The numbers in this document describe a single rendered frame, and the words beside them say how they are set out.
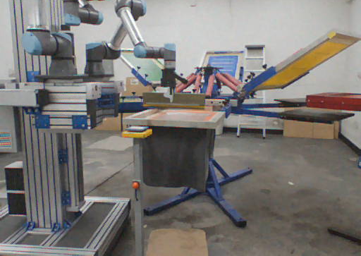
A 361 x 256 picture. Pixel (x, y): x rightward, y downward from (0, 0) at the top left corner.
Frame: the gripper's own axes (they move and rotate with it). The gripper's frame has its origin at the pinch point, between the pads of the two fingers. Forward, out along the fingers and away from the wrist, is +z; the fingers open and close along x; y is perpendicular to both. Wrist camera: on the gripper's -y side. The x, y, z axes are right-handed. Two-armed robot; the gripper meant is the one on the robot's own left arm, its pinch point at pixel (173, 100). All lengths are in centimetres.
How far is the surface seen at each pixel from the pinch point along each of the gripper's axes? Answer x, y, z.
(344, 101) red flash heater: -42, -108, 2
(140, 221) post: 33, 10, 67
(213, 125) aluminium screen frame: 13.9, -28.0, 12.2
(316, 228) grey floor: -70, -102, 109
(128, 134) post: 37.7, 14.1, 15.1
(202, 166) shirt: 4.7, -20.1, 40.5
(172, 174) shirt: 3.9, -0.5, 47.6
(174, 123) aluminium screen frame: 14.0, -4.8, 12.0
